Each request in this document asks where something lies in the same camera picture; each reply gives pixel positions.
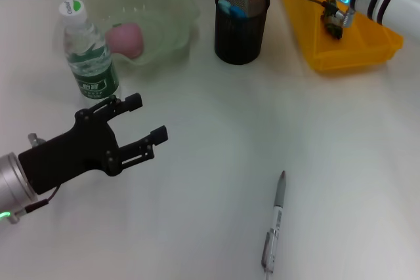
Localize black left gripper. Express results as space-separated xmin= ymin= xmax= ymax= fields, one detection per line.
xmin=18 ymin=93 xmax=169 ymax=195

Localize green plastic wrapper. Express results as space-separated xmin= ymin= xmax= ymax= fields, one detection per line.
xmin=321 ymin=0 xmax=345 ymax=40

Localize pink peach toy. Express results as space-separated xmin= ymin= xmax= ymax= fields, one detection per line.
xmin=105 ymin=21 xmax=145 ymax=58

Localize green translucent fruit plate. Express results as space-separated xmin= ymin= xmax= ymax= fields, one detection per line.
xmin=74 ymin=0 xmax=201 ymax=66

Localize black mesh pen holder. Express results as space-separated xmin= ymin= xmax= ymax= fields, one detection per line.
xmin=214 ymin=0 xmax=271 ymax=66

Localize silver white pen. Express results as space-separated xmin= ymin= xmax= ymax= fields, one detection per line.
xmin=261 ymin=170 xmax=287 ymax=275

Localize water bottle green label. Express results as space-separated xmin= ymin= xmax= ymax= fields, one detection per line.
xmin=58 ymin=0 xmax=121 ymax=104

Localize left gripper connector cable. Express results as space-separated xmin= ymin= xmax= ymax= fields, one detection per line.
xmin=9 ymin=132 xmax=62 ymax=225

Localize yellow plastic bin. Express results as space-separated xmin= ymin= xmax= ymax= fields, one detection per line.
xmin=282 ymin=0 xmax=404 ymax=71

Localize blue scissors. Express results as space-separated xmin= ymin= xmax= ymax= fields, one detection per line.
xmin=217 ymin=0 xmax=249 ymax=20

